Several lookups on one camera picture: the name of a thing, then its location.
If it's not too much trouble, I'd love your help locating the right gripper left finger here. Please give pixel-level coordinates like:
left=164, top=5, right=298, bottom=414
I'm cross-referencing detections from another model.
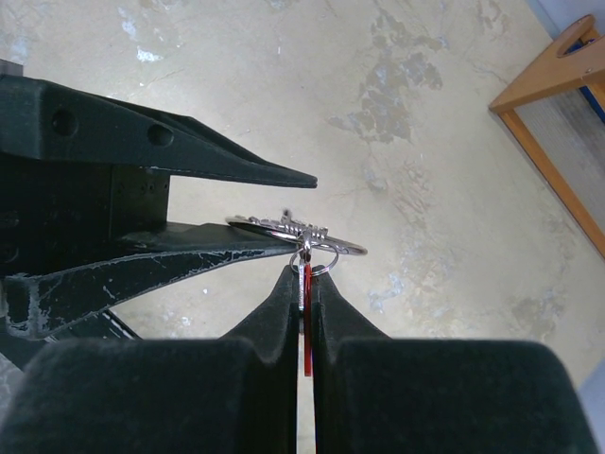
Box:
left=1, top=271, right=299, bottom=453

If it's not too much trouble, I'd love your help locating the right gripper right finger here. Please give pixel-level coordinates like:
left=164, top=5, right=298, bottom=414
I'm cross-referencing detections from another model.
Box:
left=311, top=274, right=598, bottom=453

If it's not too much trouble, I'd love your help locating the silver key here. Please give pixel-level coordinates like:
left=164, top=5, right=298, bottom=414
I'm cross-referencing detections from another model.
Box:
left=289, top=247, right=339, bottom=314

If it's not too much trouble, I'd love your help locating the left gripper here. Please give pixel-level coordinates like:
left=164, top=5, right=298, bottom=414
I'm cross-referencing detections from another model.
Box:
left=1, top=76, right=318, bottom=341

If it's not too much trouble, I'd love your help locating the large silver keyring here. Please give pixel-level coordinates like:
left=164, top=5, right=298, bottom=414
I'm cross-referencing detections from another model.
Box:
left=226, top=210, right=368, bottom=255

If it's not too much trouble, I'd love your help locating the wooden shelf rack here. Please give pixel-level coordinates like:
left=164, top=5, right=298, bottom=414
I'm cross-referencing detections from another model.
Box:
left=489, top=14, right=604, bottom=252

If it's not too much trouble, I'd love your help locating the red key tag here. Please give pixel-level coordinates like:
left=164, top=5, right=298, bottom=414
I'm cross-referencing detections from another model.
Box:
left=301, top=261, right=313, bottom=377

